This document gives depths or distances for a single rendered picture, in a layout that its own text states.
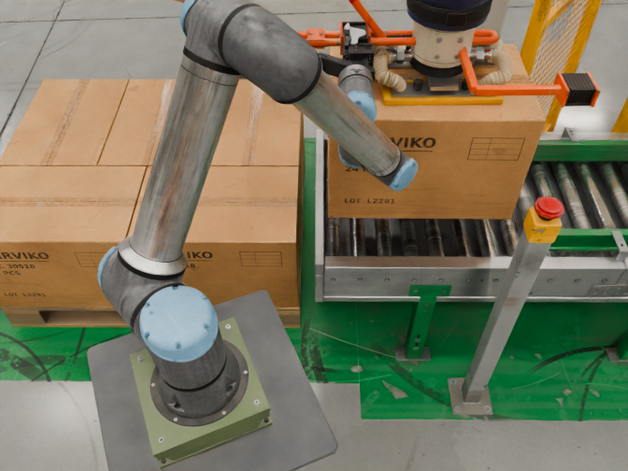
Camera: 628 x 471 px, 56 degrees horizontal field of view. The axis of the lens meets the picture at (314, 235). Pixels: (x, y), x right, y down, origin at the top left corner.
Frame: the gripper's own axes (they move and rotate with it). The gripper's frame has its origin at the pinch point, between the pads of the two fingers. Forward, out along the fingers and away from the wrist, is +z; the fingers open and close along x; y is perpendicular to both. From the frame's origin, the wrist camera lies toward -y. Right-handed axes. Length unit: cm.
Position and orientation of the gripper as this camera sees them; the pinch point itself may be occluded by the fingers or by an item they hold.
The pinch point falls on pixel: (345, 37)
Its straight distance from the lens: 176.6
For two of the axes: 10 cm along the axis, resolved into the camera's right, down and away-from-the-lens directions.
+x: 0.0, -6.7, -7.5
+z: 0.1, -7.5, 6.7
